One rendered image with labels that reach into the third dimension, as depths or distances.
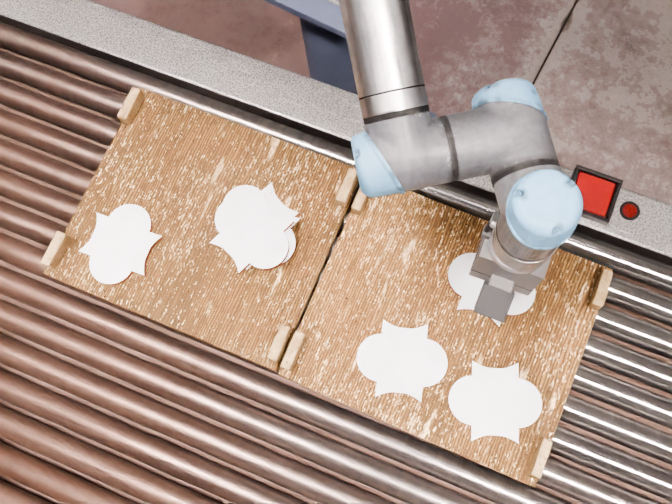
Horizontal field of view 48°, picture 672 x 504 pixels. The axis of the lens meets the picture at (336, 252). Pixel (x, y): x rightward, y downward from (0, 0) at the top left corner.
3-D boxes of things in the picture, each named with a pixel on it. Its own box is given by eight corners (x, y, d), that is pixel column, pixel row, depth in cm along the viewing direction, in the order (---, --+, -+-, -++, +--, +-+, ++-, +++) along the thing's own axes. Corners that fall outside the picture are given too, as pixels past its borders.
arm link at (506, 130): (441, 88, 82) (464, 180, 79) (542, 66, 82) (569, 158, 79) (438, 118, 90) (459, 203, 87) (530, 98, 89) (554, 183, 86)
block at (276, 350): (283, 324, 115) (280, 321, 112) (294, 328, 115) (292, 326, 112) (267, 360, 114) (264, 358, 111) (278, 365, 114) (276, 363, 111)
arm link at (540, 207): (575, 152, 77) (597, 229, 75) (551, 188, 88) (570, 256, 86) (500, 167, 77) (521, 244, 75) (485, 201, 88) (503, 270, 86)
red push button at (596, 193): (577, 173, 121) (580, 170, 120) (613, 186, 120) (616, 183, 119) (566, 206, 120) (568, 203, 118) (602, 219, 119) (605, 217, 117)
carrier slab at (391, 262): (367, 177, 122) (367, 173, 121) (610, 271, 116) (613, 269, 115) (278, 375, 115) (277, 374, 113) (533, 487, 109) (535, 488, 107)
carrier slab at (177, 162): (142, 91, 128) (139, 87, 127) (363, 173, 122) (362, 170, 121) (46, 275, 121) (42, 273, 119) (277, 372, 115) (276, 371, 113)
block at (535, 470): (539, 435, 109) (543, 435, 106) (551, 441, 109) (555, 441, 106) (525, 475, 108) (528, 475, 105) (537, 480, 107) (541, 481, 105)
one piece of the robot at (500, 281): (464, 286, 88) (450, 311, 103) (538, 312, 86) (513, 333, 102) (496, 195, 90) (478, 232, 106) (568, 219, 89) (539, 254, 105)
